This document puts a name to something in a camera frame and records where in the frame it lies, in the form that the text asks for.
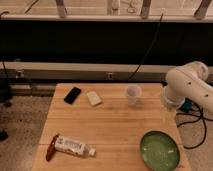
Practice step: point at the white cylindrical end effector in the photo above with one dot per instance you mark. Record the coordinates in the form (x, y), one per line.
(169, 114)

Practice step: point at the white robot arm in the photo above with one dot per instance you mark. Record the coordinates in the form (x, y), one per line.
(186, 81)

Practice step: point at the blue device on floor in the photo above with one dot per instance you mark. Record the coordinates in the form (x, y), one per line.
(187, 106)

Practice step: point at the clear plastic cup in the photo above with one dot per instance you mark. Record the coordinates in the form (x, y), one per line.
(133, 93)

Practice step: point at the white soap bar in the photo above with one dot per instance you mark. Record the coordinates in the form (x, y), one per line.
(94, 98)

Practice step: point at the black smartphone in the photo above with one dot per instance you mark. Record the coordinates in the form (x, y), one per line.
(72, 95)

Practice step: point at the red brown tool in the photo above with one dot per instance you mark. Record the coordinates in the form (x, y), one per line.
(51, 148)

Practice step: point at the dark object at left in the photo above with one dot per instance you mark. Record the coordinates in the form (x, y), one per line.
(5, 93)

